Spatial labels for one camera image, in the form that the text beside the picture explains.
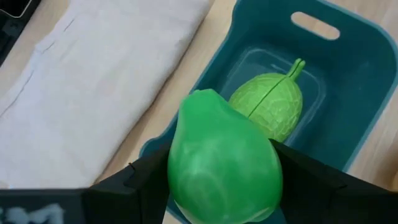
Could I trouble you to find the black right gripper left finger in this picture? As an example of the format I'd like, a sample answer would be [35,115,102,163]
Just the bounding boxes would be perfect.
[0,145,172,224]

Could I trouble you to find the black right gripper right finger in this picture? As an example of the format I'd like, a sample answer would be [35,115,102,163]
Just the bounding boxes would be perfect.
[269,139,398,224]

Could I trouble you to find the light green textured toy melon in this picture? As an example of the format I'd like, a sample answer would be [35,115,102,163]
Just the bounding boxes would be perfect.
[228,58,307,143]

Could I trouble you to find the smooth green toy pear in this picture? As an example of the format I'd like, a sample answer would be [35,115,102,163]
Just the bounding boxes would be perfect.
[167,88,284,224]

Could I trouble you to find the teal plastic basket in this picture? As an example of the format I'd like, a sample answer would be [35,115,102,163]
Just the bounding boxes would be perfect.
[139,0,398,224]

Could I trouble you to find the folded beige cloth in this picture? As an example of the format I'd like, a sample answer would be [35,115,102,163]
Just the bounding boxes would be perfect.
[0,0,215,190]

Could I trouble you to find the black camera with white rim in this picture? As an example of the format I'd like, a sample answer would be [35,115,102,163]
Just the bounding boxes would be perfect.
[0,0,42,66]

